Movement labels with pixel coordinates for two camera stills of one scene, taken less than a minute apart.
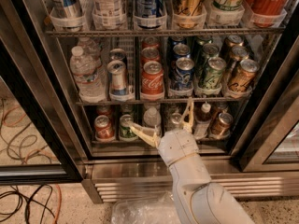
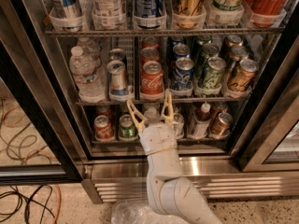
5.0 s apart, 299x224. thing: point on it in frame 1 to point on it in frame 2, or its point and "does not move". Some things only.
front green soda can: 212,74 does not move
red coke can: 152,80 does not move
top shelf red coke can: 267,3 does not move
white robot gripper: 177,146 to 158,138
